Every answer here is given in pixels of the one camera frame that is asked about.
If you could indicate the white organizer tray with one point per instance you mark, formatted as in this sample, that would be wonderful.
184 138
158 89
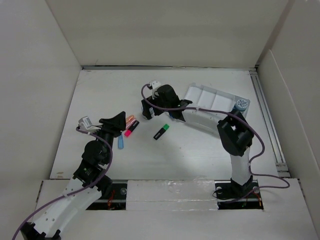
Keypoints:
210 98

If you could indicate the pink black highlighter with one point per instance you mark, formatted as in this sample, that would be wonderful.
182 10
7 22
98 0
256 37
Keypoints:
132 127

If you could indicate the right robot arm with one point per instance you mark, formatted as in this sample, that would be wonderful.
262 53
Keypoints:
232 128

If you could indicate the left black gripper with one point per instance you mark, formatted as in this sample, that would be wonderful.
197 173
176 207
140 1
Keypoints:
115 125

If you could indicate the orange usb stick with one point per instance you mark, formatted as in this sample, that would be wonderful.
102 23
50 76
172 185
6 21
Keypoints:
129 118

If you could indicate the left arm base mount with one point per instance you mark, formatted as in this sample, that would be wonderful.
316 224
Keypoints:
115 200

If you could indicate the aluminium rail right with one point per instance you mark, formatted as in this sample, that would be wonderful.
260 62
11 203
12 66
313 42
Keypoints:
280 161

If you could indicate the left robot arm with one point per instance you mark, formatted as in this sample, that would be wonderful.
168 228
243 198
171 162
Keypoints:
88 183

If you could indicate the green black highlighter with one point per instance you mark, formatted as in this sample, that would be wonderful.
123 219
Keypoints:
161 132

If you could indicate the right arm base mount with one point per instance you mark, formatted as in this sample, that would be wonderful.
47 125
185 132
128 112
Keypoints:
230 199

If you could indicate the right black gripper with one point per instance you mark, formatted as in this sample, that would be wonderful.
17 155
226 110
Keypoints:
146 110

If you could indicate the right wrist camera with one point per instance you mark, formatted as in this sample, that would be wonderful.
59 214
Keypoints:
154 85

